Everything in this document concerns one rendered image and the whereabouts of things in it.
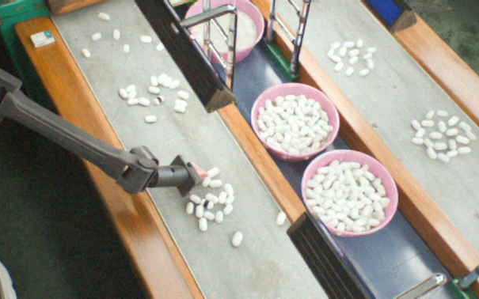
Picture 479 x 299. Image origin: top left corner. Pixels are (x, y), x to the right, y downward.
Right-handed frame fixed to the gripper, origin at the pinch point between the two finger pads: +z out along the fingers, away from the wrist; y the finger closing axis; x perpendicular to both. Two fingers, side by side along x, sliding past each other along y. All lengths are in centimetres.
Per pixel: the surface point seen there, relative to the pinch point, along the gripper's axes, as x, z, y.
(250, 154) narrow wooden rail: -9.7, 11.4, -0.7
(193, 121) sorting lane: -2.4, 6.7, 19.0
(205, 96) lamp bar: -25.7, -17.5, 3.8
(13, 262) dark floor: 98, 0, 38
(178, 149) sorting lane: 2.9, 0.1, 12.3
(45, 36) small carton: 11, -17, 66
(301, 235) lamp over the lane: -26.6, -18.3, -37.6
